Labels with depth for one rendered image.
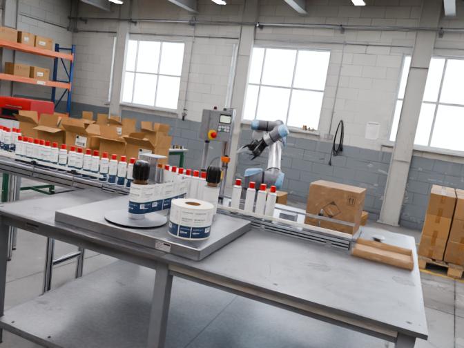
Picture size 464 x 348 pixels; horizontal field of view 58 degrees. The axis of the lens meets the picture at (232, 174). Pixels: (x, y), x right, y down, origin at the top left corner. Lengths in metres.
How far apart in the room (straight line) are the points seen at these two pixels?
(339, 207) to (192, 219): 1.02
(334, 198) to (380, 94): 5.26
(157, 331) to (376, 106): 6.33
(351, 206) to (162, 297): 1.24
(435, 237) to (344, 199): 2.96
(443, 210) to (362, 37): 3.71
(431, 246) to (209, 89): 5.43
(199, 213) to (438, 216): 3.87
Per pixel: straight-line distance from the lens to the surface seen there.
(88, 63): 11.21
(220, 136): 2.64
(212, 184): 2.26
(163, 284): 1.90
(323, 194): 2.60
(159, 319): 1.98
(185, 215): 1.92
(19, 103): 7.85
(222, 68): 8.84
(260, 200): 2.48
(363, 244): 2.56
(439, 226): 5.41
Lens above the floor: 1.47
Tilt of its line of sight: 8 degrees down
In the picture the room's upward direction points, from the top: 8 degrees clockwise
